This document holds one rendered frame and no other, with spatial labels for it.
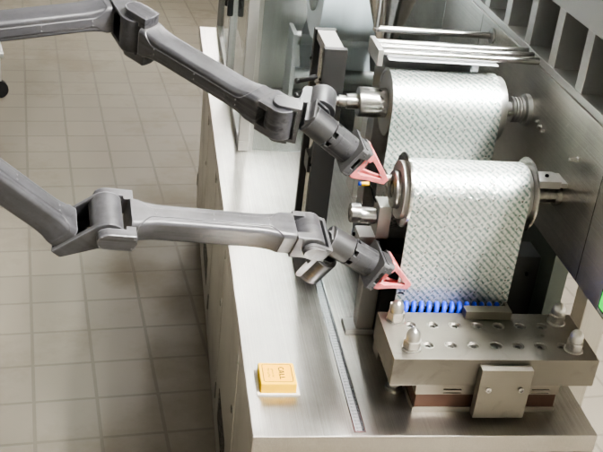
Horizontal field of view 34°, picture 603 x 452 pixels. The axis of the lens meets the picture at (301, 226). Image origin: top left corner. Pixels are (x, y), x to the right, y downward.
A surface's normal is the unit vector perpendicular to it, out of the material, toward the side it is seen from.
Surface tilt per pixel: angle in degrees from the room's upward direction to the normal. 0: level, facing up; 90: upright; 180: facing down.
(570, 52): 90
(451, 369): 90
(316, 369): 0
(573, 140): 90
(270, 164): 0
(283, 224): 24
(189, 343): 0
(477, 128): 92
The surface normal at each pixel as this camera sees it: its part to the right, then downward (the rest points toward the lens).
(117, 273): 0.10, -0.88
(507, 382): 0.13, 0.47
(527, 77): -0.99, -0.03
